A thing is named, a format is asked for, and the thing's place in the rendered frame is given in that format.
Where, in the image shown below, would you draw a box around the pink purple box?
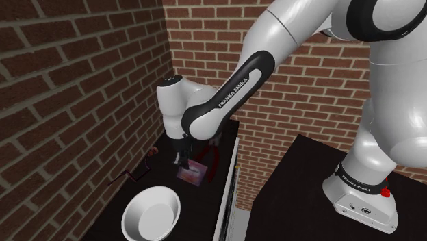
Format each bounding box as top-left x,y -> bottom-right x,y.
176,158 -> 208,187

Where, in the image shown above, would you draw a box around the dark purple bent tool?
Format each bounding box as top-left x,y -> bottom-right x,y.
107,147 -> 159,187

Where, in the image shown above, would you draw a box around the black counter with white edge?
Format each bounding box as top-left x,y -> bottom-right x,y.
81,119 -> 241,241

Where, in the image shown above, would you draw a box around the white bowl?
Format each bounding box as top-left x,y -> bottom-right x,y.
120,186 -> 181,241

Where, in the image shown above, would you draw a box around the black robot stand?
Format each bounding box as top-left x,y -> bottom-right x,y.
245,134 -> 427,241

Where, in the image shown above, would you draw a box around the red handled pliers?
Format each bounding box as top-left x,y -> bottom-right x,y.
194,133 -> 222,183

